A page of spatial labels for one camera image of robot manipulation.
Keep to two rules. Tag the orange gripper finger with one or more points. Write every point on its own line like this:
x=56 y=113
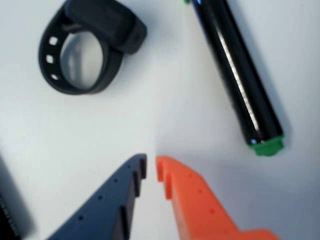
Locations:
x=200 y=212

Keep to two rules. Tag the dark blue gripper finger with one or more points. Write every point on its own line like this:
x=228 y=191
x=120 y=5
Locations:
x=100 y=212

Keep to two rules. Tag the small black flashlight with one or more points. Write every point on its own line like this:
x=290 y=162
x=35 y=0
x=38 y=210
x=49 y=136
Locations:
x=10 y=200

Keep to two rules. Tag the black marker with green cap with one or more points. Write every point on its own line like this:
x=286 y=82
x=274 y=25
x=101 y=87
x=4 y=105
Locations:
x=225 y=50

